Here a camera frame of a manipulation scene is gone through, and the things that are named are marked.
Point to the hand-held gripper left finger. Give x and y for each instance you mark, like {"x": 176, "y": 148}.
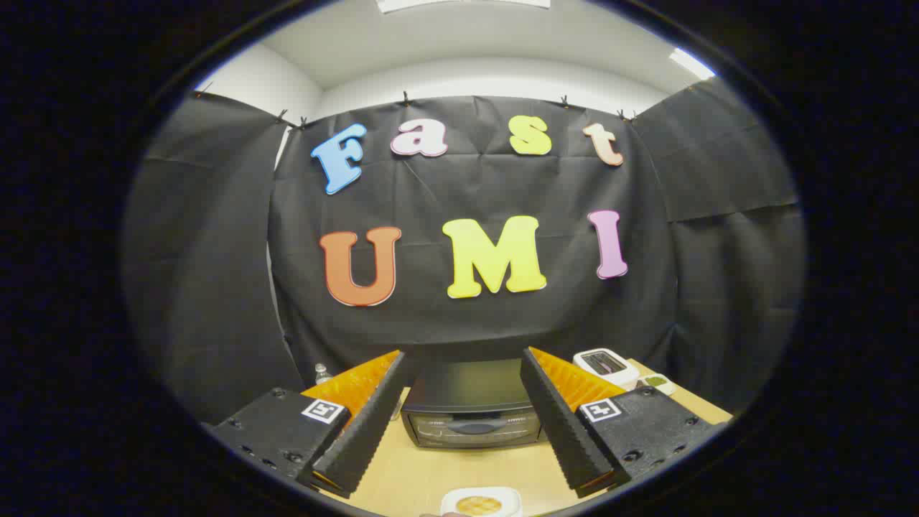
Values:
{"x": 366, "y": 431}

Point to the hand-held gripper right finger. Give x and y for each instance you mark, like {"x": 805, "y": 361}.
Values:
{"x": 560, "y": 431}

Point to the black toaster oven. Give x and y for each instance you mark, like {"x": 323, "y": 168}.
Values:
{"x": 467, "y": 388}

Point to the round golden bread bun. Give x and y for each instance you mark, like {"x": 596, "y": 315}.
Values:
{"x": 479, "y": 505}

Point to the white bread toaster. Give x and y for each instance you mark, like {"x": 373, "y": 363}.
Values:
{"x": 624, "y": 375}

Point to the green label plastic bottle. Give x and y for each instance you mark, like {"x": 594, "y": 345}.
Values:
{"x": 322, "y": 375}

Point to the white square plate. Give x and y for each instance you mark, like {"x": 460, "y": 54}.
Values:
{"x": 449, "y": 499}

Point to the white divided snack dish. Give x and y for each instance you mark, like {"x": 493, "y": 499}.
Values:
{"x": 657, "y": 383}

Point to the black backdrop cloth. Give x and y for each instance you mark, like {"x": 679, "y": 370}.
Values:
{"x": 502, "y": 323}

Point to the small ceiling light panel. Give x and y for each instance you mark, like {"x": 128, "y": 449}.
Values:
{"x": 691, "y": 63}

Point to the long ceiling light panel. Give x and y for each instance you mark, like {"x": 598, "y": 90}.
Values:
{"x": 459, "y": 4}

